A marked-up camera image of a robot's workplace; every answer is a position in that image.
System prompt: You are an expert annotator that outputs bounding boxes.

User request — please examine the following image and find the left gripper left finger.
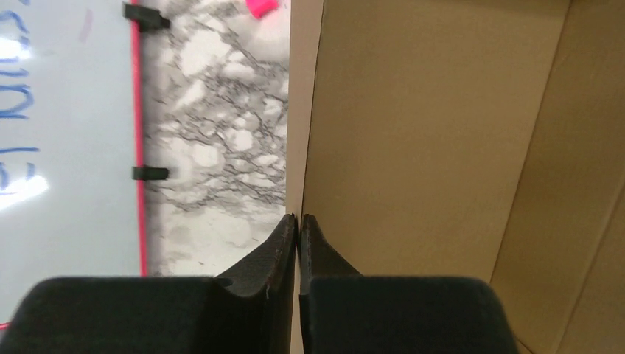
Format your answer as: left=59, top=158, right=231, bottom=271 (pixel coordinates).
left=1, top=215, right=298, bottom=353

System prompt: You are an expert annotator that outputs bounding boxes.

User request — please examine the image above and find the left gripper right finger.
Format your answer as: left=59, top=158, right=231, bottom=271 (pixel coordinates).
left=298, top=215, right=518, bottom=354

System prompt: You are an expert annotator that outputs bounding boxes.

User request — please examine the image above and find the brown cardboard box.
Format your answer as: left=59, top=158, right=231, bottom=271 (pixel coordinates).
left=287, top=1, right=624, bottom=353

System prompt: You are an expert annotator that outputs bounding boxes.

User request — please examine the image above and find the pink framed whiteboard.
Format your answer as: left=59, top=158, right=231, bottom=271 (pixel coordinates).
left=1, top=1, right=147, bottom=329

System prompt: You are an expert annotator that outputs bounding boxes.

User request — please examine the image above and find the pink marker pen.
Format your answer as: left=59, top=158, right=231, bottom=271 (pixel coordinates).
left=245, top=0, right=279, bottom=19

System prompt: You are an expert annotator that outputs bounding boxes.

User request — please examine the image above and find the black whiteboard stand clip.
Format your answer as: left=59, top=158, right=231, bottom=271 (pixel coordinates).
left=122, top=3, right=171, bottom=32

